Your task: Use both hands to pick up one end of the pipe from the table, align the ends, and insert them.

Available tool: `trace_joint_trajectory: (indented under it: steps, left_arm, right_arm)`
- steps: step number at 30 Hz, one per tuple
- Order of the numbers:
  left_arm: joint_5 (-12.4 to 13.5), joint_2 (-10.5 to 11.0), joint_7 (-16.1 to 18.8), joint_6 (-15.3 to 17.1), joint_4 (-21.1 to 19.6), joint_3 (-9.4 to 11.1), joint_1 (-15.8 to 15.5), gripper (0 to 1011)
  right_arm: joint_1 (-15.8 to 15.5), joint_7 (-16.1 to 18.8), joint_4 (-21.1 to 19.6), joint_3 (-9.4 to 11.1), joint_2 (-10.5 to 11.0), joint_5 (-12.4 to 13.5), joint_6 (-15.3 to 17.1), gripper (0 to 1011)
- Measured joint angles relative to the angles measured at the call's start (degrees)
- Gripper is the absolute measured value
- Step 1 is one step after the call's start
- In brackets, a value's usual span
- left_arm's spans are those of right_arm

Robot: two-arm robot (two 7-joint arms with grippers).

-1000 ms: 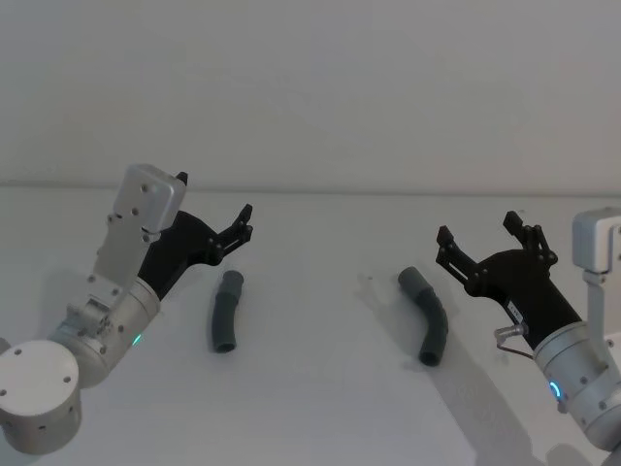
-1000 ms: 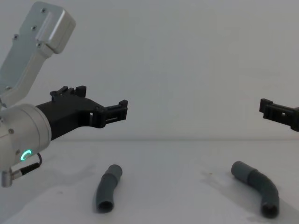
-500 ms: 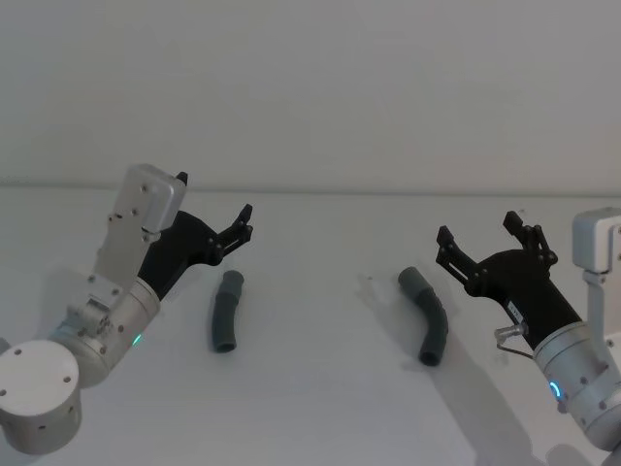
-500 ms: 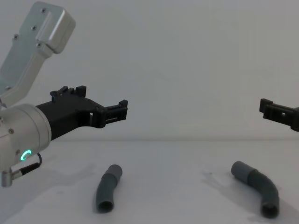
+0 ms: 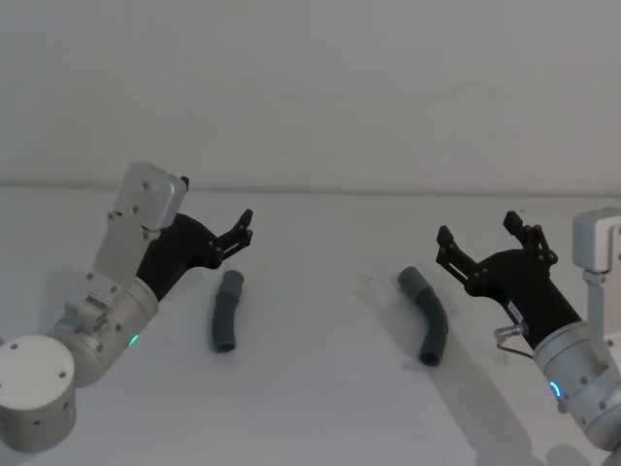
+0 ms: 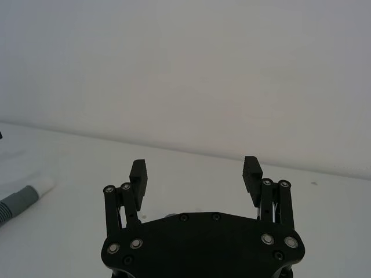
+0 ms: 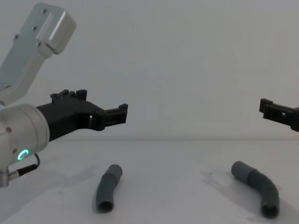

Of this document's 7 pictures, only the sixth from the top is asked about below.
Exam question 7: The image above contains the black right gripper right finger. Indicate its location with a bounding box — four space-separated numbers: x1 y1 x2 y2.
241 155 296 231

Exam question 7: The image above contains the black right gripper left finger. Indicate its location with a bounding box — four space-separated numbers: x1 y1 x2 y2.
103 159 150 236

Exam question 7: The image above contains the grey ribbed hose white tip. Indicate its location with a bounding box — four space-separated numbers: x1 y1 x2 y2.
0 176 54 230

